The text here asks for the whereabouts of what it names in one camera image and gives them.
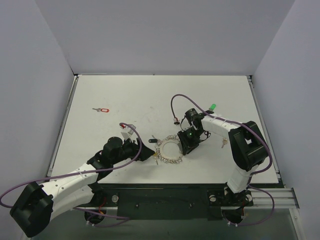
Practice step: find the steel keyring disc with rings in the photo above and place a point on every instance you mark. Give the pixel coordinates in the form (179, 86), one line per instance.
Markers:
(170, 149)

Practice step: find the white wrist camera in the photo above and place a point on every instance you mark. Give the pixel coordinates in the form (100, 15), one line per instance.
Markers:
(176, 121)
(127, 132)

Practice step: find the yellow tag key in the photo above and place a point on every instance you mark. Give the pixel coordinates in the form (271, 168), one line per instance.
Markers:
(224, 142)
(157, 157)

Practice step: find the red tag key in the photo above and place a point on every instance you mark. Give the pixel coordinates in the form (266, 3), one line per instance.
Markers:
(102, 110)

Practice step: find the black tag key near disc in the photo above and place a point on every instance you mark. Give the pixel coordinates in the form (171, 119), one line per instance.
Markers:
(153, 140)

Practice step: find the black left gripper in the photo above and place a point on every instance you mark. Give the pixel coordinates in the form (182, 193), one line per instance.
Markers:
(137, 150)

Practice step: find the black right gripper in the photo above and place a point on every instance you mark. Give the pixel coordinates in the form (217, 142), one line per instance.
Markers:
(186, 141)

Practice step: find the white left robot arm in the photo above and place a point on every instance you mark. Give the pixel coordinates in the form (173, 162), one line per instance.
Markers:
(38, 204)

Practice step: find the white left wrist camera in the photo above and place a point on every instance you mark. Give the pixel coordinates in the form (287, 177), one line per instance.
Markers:
(127, 132)

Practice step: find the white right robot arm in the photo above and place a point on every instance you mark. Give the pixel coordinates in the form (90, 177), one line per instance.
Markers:
(248, 147)

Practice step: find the green tag key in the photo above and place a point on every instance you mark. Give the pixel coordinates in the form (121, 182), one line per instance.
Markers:
(212, 107)

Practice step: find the yellow tag key on disc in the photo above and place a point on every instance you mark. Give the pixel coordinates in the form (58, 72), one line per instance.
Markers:
(157, 157)

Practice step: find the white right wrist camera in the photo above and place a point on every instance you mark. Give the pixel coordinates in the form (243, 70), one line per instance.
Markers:
(176, 121)

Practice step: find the aluminium frame rail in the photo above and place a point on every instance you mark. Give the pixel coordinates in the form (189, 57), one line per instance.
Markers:
(283, 198)

